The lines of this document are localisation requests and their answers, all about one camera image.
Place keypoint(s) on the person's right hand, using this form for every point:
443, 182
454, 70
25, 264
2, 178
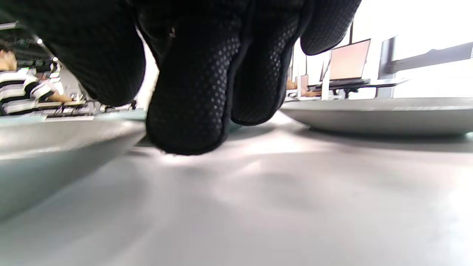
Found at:
192, 74

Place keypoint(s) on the teal plate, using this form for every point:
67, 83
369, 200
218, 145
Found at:
55, 147

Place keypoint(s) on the grey plate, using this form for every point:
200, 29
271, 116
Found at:
388, 118

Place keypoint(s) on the open laptop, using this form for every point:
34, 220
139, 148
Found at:
349, 61

